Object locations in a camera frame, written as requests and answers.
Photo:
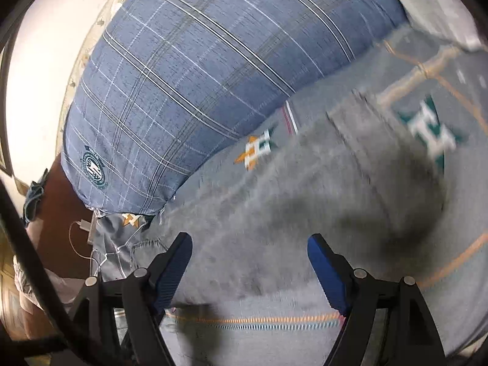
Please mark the white plastic bag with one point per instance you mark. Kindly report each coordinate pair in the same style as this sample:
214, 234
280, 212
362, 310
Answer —
42, 286

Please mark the white pillow with orange print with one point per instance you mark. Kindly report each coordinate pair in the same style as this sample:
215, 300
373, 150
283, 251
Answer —
434, 3

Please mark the blue cloth bundle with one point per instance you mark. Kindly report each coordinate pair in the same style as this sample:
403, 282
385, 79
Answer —
33, 198

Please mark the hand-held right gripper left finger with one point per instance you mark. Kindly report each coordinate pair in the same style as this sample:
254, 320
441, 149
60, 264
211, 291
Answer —
172, 270

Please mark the grey patterned bedsheet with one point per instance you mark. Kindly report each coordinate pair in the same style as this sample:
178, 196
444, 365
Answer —
438, 213

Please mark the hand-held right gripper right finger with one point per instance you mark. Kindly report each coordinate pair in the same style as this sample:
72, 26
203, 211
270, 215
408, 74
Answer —
328, 270

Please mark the grey pants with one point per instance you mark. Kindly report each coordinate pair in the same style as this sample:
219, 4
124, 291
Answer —
305, 206

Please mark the blue plaid pillow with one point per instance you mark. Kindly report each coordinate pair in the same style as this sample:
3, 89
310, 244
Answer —
213, 84

